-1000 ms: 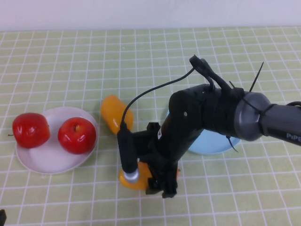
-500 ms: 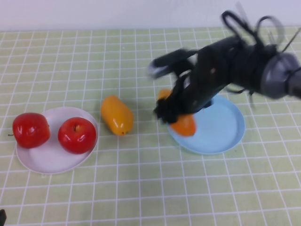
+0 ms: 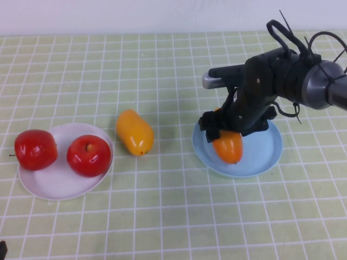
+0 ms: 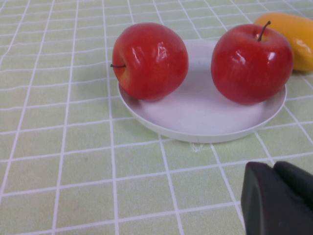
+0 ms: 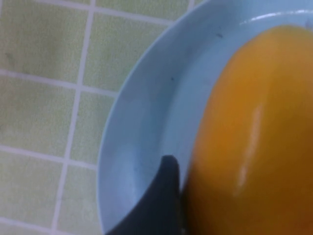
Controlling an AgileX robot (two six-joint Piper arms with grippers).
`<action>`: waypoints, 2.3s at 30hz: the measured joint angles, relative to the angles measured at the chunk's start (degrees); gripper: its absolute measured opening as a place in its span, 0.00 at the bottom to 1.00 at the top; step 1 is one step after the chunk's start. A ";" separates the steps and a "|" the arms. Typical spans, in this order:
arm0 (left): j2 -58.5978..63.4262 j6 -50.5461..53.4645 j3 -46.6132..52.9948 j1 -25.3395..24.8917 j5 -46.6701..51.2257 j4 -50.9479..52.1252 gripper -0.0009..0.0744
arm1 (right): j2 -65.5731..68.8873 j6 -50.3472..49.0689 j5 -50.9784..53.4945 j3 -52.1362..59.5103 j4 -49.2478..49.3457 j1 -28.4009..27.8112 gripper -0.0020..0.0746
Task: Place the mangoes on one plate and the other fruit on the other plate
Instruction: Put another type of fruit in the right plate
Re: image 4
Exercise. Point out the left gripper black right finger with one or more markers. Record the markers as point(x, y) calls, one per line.
point(298, 183)

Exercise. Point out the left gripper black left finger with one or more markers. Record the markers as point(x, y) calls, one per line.
point(269, 208)

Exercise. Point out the red apple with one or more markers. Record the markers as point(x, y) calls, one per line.
point(249, 71)
point(151, 63)

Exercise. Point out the small yellow-orange mango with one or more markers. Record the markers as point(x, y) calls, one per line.
point(300, 41)

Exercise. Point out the white round plate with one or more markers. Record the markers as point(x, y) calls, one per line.
point(195, 117)

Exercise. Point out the green white-grid tablecloth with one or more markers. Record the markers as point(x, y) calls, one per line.
point(61, 159)

